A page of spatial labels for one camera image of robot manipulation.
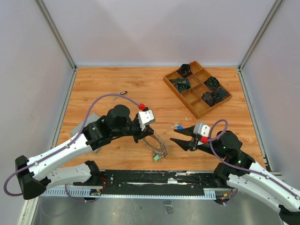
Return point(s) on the dark patterned folded cloth top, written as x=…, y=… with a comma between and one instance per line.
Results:
x=184, y=71

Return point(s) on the silver key with blue tag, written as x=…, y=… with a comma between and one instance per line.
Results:
x=177, y=126

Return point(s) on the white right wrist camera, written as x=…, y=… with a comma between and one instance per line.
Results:
x=202, y=130

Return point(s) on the large metal keyring disc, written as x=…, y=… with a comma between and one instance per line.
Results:
x=156, y=145

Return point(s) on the dark green folded cloth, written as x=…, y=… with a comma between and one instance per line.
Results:
x=212, y=83

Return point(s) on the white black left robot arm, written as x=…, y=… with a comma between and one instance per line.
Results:
x=40, y=173

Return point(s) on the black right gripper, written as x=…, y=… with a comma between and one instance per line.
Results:
x=185, y=144

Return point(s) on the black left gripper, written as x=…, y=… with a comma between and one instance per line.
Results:
x=146, y=132

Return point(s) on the grey felt cloth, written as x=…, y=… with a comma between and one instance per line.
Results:
x=93, y=136

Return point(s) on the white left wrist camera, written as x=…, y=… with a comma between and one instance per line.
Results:
x=145, y=118

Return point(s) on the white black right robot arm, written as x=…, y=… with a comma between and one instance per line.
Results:
x=240, y=171

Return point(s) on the silver key with black tag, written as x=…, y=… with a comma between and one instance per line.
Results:
x=121, y=93

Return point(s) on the blue patterned folded cloth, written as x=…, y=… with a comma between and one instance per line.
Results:
x=181, y=84

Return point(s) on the dark folded cloth pair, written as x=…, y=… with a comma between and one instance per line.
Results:
x=215, y=96

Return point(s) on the wooden compartment tray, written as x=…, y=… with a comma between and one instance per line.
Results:
x=192, y=98

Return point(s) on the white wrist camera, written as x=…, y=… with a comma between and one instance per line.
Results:
x=202, y=130
x=145, y=118

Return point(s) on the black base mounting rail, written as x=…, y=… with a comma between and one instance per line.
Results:
x=153, y=183

